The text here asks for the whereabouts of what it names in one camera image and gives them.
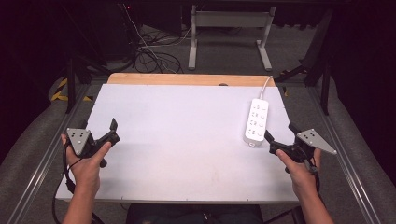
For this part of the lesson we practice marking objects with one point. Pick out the grey metal desk frame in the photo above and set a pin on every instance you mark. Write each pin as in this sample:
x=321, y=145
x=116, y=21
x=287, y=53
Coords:
x=229, y=20

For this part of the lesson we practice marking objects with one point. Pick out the person's dark trousers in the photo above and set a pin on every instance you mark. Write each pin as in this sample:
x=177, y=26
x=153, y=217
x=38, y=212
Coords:
x=193, y=214

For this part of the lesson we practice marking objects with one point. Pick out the white power strip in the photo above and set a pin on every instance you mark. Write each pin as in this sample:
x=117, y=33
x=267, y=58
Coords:
x=256, y=123

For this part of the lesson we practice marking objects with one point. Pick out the person's left hand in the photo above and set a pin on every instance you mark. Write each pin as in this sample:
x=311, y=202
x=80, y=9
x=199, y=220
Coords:
x=87, y=169

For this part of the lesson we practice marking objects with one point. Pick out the white board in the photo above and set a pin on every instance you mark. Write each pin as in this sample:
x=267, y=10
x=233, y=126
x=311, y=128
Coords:
x=180, y=140

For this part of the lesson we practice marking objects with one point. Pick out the black metal stand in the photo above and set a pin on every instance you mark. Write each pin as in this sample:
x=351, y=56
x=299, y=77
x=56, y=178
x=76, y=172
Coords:
x=73, y=81
x=320, y=62

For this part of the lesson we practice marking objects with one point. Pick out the yellow black hazard tape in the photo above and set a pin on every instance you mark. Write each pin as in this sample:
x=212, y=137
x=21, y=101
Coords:
x=60, y=93

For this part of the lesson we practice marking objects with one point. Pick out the person's right hand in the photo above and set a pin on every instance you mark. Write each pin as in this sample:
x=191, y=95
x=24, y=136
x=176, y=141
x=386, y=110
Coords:
x=299, y=177

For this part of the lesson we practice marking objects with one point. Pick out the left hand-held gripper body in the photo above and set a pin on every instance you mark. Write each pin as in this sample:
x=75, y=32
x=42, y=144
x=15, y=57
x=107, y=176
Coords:
x=77, y=140

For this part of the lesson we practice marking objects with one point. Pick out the aluminium rail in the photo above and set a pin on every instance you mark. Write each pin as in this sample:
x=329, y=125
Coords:
x=342, y=155
x=46, y=155

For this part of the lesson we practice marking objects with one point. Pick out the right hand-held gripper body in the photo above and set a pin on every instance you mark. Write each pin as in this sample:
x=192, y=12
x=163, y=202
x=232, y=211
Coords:
x=314, y=141

